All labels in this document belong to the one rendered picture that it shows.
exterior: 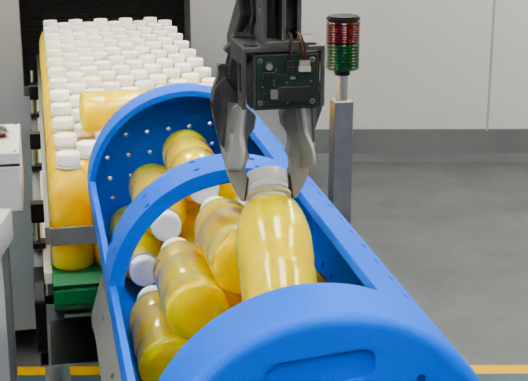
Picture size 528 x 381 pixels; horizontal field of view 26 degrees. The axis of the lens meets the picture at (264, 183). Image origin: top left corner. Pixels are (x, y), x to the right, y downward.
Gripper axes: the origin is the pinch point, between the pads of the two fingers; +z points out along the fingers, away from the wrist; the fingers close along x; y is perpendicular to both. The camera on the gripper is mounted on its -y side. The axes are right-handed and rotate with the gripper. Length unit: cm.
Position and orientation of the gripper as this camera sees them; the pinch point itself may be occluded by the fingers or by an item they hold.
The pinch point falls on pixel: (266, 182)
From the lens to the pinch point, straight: 104.9
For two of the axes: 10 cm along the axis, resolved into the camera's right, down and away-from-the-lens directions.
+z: 0.0, 9.6, 2.9
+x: 9.8, -0.6, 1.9
